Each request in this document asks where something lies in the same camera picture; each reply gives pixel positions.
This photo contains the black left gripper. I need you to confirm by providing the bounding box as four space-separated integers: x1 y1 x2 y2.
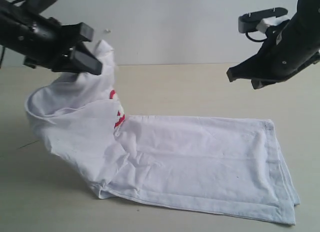
0 0 103 76

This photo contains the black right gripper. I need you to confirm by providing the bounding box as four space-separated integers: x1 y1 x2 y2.
226 19 320 90

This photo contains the white t-shirt red lettering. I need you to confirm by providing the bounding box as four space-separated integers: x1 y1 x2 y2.
25 40 300 225

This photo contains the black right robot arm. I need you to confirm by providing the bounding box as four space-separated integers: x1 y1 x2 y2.
226 0 320 89

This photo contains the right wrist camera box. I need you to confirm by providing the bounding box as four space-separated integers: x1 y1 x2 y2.
238 7 288 34

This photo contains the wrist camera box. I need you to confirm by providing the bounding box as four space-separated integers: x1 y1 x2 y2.
23 0 58 14
238 7 288 34

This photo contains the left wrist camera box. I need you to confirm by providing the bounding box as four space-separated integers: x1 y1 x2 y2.
23 0 58 14

